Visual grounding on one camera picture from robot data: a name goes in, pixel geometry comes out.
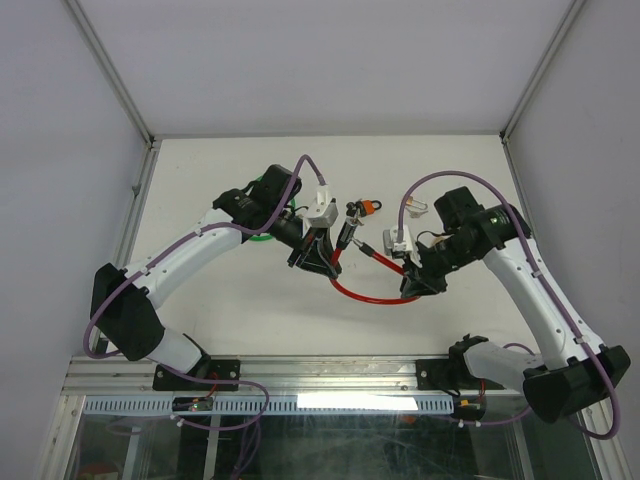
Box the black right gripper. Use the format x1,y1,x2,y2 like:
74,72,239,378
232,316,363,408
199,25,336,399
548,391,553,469
400,235,477,299

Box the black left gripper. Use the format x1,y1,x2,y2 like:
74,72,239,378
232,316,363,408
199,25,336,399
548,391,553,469
268,204,341,279

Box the red cable lock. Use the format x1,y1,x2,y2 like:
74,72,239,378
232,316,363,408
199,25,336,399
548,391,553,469
330,218,419,306

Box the silver keys of red lock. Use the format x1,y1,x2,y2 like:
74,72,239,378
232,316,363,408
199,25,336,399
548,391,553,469
346,200,366,226

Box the green cable lock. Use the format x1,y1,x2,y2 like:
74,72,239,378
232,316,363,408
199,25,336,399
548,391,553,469
249,165,302,243

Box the orange black padlock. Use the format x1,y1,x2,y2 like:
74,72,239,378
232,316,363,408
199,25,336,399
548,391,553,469
359,199,382,217

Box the small brass long-shackle padlock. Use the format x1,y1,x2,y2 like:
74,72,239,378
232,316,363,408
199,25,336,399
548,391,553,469
404,196,429,218

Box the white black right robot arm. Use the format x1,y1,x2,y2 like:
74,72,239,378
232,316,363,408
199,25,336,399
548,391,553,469
390,187,631,423

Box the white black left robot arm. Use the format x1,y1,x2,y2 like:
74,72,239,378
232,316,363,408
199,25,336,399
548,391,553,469
89,164,341,389

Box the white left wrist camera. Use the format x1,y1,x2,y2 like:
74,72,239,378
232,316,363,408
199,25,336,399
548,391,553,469
302,185,338,229

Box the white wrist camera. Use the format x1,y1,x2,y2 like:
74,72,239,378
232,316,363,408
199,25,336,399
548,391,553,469
302,185,338,229
382,225,422,267

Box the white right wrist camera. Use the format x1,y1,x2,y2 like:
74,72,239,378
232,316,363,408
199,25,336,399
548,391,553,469
382,225,422,267

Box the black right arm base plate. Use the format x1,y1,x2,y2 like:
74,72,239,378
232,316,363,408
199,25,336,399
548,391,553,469
415,358,464,392

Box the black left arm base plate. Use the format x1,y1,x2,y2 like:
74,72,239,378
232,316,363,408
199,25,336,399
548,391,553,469
152,357,241,392

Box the aluminium mounting rail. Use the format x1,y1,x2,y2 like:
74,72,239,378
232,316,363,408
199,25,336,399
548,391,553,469
62,353,601,396

